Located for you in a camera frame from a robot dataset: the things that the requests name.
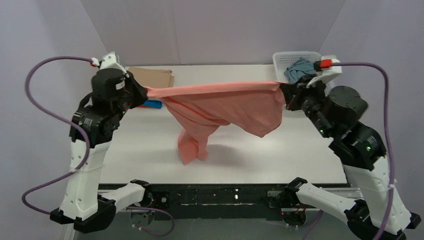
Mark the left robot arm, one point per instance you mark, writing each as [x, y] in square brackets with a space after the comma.
[98, 115]

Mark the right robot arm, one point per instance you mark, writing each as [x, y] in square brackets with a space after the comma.
[363, 155]

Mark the blue folded t-shirt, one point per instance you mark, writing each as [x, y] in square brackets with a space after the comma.
[151, 104]

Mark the tan folded t-shirt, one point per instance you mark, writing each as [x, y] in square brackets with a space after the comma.
[153, 78]

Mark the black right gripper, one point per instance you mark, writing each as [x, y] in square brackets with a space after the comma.
[294, 98]

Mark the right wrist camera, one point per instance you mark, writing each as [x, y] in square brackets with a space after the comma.
[325, 70]

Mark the white plastic basket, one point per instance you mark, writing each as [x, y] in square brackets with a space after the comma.
[282, 60]

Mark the teal crumpled t-shirt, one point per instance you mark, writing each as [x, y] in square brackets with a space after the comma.
[299, 69]

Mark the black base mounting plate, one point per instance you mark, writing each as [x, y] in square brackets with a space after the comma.
[221, 201]

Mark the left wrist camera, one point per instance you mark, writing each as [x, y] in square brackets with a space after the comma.
[108, 61]

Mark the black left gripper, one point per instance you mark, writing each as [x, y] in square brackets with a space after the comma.
[134, 91]

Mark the pink t-shirt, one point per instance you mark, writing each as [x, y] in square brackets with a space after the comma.
[256, 107]

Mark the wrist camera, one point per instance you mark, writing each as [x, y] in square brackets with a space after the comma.
[325, 70]
[108, 61]

